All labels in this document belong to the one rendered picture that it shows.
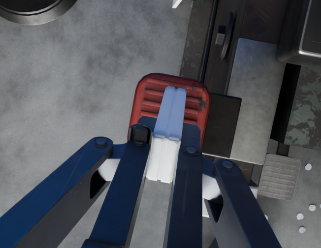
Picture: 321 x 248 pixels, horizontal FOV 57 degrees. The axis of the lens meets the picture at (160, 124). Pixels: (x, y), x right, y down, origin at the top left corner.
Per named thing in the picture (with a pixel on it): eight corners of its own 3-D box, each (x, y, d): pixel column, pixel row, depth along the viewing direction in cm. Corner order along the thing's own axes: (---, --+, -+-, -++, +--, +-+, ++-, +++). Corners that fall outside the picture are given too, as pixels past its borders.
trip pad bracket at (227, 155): (208, 136, 47) (234, 162, 28) (148, 125, 47) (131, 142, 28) (216, 99, 47) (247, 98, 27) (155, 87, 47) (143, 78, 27)
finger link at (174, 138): (166, 138, 15) (181, 140, 15) (176, 86, 21) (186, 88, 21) (158, 182, 17) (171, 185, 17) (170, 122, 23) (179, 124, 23)
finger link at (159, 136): (158, 182, 17) (145, 179, 17) (170, 122, 23) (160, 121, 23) (166, 138, 15) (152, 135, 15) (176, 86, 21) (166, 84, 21)
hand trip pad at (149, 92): (191, 153, 31) (197, 171, 23) (135, 142, 31) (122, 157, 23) (205, 86, 30) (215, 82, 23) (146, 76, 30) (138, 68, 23)
